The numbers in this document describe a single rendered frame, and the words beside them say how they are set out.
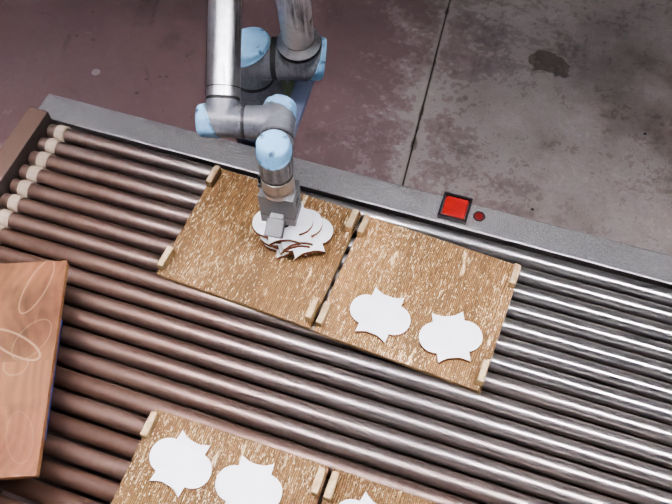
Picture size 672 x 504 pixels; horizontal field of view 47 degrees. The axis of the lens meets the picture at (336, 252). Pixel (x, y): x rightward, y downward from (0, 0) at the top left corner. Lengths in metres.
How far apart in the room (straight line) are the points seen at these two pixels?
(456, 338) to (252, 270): 0.52
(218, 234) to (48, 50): 2.13
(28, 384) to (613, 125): 2.63
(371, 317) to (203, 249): 0.46
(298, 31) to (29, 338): 0.97
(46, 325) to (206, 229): 0.46
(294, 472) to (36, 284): 0.73
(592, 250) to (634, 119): 1.64
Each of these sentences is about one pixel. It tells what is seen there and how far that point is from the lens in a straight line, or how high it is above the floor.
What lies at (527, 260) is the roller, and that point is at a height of 0.92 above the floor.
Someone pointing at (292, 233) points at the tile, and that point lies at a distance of 1.86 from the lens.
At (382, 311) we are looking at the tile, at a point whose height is 0.95.
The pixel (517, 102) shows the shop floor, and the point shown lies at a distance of 3.55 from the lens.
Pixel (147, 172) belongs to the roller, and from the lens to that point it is 2.15.
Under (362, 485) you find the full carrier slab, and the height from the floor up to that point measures 0.94.
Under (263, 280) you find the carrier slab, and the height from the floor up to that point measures 0.94.
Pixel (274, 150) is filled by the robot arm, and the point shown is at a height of 1.32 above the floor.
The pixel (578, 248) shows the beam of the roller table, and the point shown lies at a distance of 2.04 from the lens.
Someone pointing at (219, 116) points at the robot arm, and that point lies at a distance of 1.73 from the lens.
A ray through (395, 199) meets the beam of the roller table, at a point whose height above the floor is 0.92.
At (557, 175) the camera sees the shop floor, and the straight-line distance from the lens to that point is 3.34.
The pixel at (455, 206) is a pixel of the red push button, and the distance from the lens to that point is 2.03.
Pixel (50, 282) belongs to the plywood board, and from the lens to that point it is 1.89.
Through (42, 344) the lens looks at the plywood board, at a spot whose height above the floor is 1.04.
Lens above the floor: 2.59
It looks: 59 degrees down
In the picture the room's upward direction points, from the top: 1 degrees counter-clockwise
